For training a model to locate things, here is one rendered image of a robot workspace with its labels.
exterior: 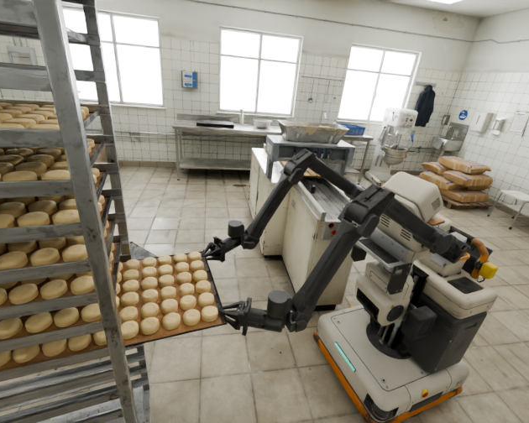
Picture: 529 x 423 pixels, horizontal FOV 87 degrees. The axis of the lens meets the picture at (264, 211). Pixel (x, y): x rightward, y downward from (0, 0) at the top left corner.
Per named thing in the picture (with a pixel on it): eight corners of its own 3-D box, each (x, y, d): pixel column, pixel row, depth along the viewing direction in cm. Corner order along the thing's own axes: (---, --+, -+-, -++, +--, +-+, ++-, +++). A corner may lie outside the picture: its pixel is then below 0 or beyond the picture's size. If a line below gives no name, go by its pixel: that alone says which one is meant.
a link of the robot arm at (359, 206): (390, 185, 74) (365, 174, 83) (361, 227, 76) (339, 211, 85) (456, 238, 98) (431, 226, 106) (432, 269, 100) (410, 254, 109)
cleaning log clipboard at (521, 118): (522, 138, 437) (535, 111, 420) (521, 138, 437) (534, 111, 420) (505, 134, 461) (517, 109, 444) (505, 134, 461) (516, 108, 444)
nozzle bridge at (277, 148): (263, 170, 267) (266, 134, 253) (333, 173, 280) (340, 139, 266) (269, 182, 238) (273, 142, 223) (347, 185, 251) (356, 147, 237)
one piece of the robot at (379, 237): (369, 257, 149) (379, 221, 140) (409, 291, 126) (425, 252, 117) (344, 262, 144) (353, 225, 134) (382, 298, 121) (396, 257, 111)
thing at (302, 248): (280, 261, 278) (290, 176, 240) (312, 260, 284) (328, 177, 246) (298, 315, 216) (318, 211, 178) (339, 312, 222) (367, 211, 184)
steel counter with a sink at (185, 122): (175, 180, 459) (170, 101, 407) (179, 168, 521) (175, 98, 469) (362, 185, 526) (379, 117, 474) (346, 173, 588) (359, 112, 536)
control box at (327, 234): (320, 237, 187) (324, 219, 181) (353, 237, 192) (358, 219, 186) (322, 240, 184) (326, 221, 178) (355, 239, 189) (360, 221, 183)
